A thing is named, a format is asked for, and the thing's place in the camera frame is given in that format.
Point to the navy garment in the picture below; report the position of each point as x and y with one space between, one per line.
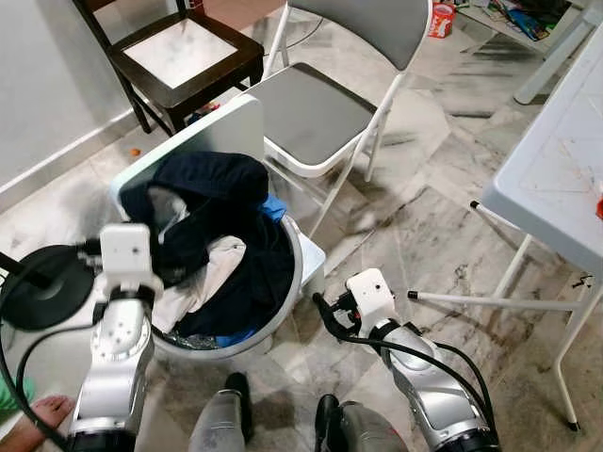
207 188

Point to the red box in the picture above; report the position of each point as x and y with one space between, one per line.
442 19

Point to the grey folding chair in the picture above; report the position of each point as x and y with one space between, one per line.
311 113

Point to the robot right leg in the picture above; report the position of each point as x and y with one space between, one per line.
363 433

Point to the robot leg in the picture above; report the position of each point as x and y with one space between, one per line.
217 428
363 433

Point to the blue cloth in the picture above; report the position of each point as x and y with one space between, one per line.
273 207

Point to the white cloth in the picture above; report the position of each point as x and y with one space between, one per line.
212 273

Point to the grey laundry bin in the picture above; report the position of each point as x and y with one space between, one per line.
198 132

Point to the robot left leg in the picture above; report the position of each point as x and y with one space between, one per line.
217 428

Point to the dark wooden chair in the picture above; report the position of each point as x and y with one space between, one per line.
184 52

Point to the black round base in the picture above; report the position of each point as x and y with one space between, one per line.
42 292

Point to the person bare foot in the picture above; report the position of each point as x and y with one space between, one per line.
42 419

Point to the green slipper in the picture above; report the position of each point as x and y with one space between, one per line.
14 395

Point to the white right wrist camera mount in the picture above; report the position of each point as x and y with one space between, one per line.
372 294

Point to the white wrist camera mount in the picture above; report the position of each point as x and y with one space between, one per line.
372 294
127 250

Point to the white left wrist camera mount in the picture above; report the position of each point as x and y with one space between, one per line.
127 250

